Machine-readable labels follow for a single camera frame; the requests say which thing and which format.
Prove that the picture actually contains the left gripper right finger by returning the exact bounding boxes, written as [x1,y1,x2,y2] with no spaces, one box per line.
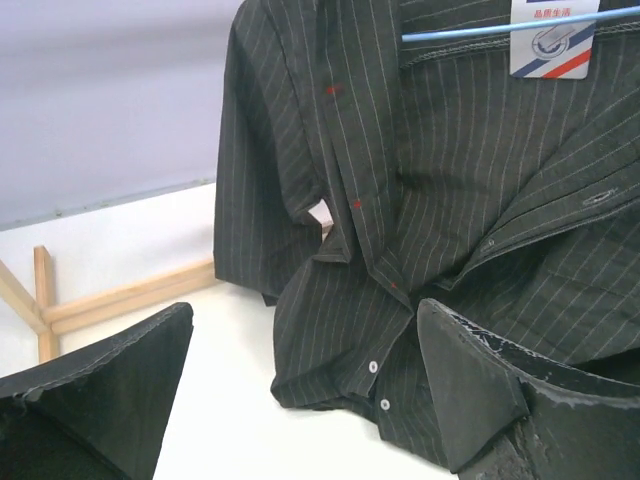
[417,299,639,480]

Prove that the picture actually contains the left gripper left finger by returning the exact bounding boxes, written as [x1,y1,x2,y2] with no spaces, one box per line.
[1,302,193,479]

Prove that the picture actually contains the dark pinstriped shirt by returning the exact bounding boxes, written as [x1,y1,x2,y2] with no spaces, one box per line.
[213,1,639,473]

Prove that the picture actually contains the light blue wire hanger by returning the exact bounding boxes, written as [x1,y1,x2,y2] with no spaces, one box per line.
[401,6,639,43]

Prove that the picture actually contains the white shirt tag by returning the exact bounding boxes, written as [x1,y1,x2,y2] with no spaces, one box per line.
[510,0,600,80]

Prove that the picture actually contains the wooden clothes rack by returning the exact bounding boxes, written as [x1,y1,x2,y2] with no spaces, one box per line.
[1,246,219,363]

